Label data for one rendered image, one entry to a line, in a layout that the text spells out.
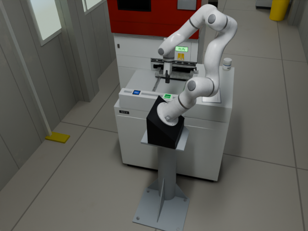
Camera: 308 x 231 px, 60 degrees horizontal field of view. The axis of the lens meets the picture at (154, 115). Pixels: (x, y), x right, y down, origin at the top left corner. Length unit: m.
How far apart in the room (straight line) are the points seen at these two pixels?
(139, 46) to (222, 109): 1.05
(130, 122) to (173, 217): 0.91
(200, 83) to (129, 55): 1.27
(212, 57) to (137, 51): 1.17
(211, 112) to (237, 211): 0.99
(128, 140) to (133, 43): 0.92
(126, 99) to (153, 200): 0.99
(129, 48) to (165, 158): 1.16
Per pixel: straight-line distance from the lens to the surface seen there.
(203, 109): 2.08
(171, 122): 1.88
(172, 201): 2.58
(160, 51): 1.87
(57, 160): 3.13
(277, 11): 6.67
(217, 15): 1.61
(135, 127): 2.36
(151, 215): 2.51
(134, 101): 2.18
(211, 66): 1.66
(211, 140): 2.29
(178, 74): 2.56
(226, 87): 2.27
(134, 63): 2.74
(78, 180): 2.87
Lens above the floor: 2.20
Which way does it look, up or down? 40 degrees down
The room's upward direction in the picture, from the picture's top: 2 degrees counter-clockwise
